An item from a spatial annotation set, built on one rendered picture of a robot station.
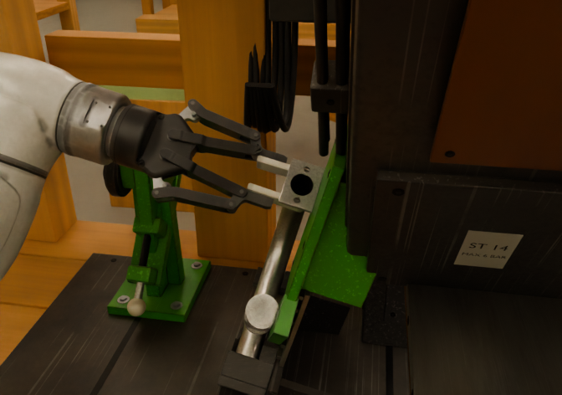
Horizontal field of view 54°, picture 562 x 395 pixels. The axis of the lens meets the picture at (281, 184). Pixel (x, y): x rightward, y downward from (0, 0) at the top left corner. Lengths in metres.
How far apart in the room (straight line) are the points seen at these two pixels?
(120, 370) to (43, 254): 0.39
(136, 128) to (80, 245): 0.56
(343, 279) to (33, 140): 0.38
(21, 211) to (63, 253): 0.48
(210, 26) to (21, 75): 0.32
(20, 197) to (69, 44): 0.48
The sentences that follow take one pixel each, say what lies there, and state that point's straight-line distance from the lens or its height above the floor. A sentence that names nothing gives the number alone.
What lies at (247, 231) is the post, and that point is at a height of 0.95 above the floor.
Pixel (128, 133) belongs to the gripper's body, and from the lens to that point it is 0.65.
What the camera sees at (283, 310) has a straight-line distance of 0.61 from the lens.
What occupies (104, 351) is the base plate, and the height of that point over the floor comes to 0.90.
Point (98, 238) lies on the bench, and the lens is 1.19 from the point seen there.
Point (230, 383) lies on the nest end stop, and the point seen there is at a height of 0.97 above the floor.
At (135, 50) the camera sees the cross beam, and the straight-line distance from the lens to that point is 1.05.
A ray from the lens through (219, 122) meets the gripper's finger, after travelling 0.67.
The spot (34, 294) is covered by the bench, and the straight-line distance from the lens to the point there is 1.07.
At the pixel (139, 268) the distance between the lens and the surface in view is 0.87.
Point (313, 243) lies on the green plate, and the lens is 0.56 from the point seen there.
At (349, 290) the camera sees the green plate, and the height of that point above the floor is 1.12.
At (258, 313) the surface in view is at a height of 1.09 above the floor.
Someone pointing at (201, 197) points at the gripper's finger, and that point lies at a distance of 0.64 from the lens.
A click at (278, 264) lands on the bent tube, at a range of 0.74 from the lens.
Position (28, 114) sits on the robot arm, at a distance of 0.68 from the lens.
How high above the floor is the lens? 1.49
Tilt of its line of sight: 27 degrees down
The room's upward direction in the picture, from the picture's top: straight up
